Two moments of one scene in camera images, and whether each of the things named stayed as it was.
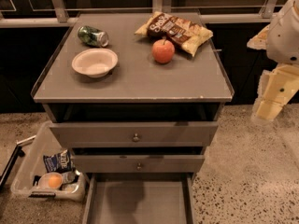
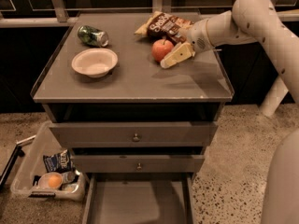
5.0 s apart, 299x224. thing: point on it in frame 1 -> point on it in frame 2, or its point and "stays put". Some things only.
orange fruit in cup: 50,180 stays put
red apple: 163,50 stays put
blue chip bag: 62,161 stays put
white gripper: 282,40 -> 195,36
